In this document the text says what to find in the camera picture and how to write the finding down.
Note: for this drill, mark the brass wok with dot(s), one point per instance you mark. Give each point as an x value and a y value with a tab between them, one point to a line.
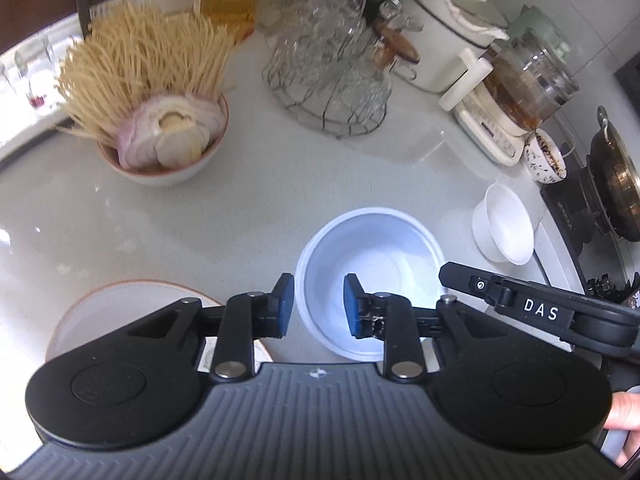
620	180

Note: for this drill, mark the glass kettle on white base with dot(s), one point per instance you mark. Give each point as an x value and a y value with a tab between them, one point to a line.
530	80

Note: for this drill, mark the sliced red onion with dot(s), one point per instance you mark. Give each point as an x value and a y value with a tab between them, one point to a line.
172	132

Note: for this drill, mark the white bowl with brown rim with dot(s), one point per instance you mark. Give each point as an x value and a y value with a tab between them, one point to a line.
165	172

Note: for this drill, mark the small white bowl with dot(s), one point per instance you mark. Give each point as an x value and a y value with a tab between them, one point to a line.
502	225

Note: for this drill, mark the small floral bowl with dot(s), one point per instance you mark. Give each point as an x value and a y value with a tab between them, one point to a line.
542	160

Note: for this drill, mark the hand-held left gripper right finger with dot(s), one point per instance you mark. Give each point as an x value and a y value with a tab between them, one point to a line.
353	310

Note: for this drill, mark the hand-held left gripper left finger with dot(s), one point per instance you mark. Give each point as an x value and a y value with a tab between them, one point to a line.
286	306

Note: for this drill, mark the person's right hand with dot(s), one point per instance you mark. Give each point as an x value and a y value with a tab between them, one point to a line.
627	410

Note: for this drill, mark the plastic jar with red lid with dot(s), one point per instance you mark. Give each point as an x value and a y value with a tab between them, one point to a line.
227	0

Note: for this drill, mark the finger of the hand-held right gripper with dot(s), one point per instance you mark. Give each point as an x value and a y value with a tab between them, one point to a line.
465	280

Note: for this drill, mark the large floral plate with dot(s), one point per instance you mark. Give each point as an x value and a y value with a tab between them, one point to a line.
59	332

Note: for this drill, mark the glass with red print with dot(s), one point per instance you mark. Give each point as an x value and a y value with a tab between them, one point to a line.
39	85

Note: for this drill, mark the bundle of dry noodles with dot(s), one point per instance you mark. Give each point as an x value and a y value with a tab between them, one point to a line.
140	60

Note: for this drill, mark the white pot with lid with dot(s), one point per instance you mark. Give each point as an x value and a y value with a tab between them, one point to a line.
440	35

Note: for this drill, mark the pale blue plastic bowl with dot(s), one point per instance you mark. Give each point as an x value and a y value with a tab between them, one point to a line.
380	245

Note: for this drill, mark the black gas stove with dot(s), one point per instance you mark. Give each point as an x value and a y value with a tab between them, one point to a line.
570	215

